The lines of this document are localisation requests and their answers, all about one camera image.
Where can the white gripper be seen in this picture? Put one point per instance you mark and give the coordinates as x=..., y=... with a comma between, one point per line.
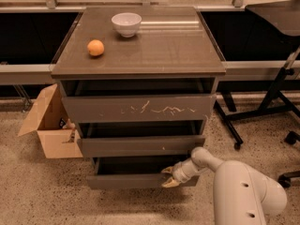
x=179, y=172

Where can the grey bottom drawer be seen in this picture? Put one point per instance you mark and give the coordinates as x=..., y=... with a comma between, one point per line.
x=131, y=172

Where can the grey drawer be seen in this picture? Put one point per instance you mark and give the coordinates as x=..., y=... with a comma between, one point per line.
x=131, y=172
x=139, y=139
x=98, y=102

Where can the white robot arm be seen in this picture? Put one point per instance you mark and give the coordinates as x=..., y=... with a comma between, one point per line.
x=242, y=195

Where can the grey middle drawer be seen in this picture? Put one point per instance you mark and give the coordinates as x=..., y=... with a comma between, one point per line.
x=139, y=139

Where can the dark grey drawer cabinet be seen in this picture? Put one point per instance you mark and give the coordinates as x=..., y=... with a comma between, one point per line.
x=171, y=51

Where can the grey top drawer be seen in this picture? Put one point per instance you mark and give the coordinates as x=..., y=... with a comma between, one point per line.
x=98, y=102

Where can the open cardboard box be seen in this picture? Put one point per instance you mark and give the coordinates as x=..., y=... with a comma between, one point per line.
x=49, y=119

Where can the black office chair base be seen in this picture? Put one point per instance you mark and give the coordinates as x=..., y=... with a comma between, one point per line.
x=286, y=178

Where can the orange fruit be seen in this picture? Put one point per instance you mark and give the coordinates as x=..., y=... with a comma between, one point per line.
x=95, y=47

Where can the white ceramic bowl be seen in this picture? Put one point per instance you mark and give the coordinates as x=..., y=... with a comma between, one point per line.
x=126, y=24

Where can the black folding stand table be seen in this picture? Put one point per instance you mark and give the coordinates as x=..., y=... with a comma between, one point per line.
x=283, y=16

